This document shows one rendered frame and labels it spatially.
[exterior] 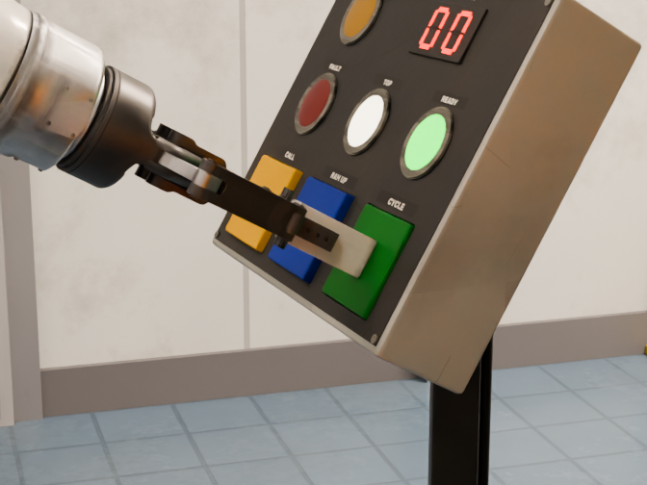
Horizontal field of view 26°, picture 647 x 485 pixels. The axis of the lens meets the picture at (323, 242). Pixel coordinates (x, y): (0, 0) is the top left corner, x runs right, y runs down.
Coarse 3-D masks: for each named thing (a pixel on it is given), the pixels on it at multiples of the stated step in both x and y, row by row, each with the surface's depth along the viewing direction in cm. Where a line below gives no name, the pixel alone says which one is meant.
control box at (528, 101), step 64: (384, 0) 117; (448, 0) 108; (512, 0) 100; (576, 0) 96; (320, 64) 122; (384, 64) 112; (448, 64) 104; (512, 64) 96; (576, 64) 97; (320, 128) 117; (384, 128) 108; (448, 128) 99; (512, 128) 96; (576, 128) 98; (384, 192) 103; (448, 192) 96; (512, 192) 97; (256, 256) 117; (448, 256) 96; (512, 256) 98; (384, 320) 96; (448, 320) 97; (448, 384) 98
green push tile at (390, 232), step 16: (368, 208) 104; (368, 224) 103; (384, 224) 101; (400, 224) 99; (384, 240) 100; (400, 240) 98; (384, 256) 99; (336, 272) 104; (368, 272) 100; (384, 272) 98; (336, 288) 103; (352, 288) 101; (368, 288) 99; (352, 304) 100; (368, 304) 98
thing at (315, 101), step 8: (312, 88) 120; (320, 88) 119; (328, 88) 118; (312, 96) 119; (320, 96) 118; (328, 96) 117; (304, 104) 120; (312, 104) 119; (320, 104) 118; (304, 112) 119; (312, 112) 118; (320, 112) 117; (304, 120) 119; (312, 120) 118
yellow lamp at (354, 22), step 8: (360, 0) 119; (368, 0) 118; (352, 8) 120; (360, 8) 119; (368, 8) 118; (352, 16) 119; (360, 16) 118; (368, 16) 117; (352, 24) 119; (360, 24) 118; (352, 32) 118
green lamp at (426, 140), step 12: (432, 120) 101; (444, 120) 100; (420, 132) 102; (432, 132) 101; (444, 132) 100; (408, 144) 103; (420, 144) 101; (432, 144) 100; (408, 156) 102; (420, 156) 101; (432, 156) 100
